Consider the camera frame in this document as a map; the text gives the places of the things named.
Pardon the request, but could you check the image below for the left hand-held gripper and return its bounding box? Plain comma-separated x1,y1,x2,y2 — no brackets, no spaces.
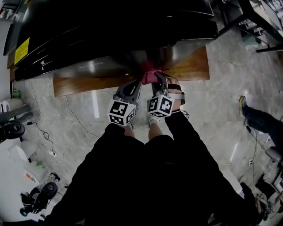
107,79,142,127

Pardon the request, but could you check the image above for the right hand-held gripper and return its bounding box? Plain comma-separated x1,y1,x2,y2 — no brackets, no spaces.
147,72,176,118

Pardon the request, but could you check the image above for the pink cloth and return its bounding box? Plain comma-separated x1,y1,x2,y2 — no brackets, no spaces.
141,68,163,85

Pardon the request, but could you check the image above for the large black glossy box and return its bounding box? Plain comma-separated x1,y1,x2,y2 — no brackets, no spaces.
3,0,219,81

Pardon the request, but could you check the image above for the person's left forearm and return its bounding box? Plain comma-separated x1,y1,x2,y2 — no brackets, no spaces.
84,122,133,177

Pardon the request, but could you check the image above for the person's right forearm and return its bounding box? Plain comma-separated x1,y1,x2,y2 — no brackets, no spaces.
164,110,222,177

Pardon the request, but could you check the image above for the person's right hand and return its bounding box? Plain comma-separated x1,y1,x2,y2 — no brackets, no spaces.
166,75,186,112

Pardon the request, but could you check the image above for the person's right shoe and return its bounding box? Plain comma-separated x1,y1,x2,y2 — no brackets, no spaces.
148,114,161,129

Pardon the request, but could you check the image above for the wooden platform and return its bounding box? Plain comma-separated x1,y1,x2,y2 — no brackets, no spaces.
53,45,210,98

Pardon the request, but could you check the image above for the person's left leg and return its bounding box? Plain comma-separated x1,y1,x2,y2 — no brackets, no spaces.
123,125,136,139

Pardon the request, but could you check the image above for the person's leg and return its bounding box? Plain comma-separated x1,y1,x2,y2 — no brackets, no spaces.
123,125,136,139
148,123,164,142

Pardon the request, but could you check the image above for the person's right leg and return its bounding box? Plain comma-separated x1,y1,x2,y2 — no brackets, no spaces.
148,123,164,142

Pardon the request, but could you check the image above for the person's black clothed torso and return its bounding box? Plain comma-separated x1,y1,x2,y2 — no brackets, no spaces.
44,132,264,226

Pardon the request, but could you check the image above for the black table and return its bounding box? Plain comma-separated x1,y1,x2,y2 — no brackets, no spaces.
218,0,283,53

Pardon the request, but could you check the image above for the black rounded device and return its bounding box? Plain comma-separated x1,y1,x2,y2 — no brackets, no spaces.
0,120,26,142

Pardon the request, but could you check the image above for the white rounded appliance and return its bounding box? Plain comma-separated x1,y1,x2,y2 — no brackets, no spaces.
0,99,14,114

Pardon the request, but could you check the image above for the black floor cable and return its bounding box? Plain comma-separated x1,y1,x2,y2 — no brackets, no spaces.
26,121,56,155

